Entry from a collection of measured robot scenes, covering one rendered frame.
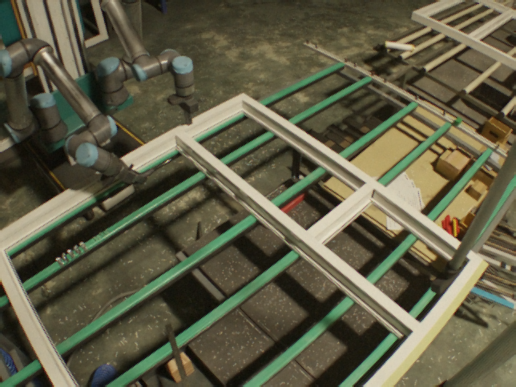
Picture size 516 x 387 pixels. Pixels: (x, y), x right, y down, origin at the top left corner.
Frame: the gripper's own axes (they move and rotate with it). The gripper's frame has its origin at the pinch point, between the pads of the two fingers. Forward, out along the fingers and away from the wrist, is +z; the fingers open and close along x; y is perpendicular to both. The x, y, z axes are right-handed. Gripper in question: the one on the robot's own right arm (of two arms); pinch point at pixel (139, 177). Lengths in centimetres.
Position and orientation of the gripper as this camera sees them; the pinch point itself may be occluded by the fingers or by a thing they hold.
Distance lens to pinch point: 189.0
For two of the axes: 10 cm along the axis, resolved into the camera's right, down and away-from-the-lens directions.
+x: -6.7, -5.4, 5.1
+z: 4.5, 2.5, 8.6
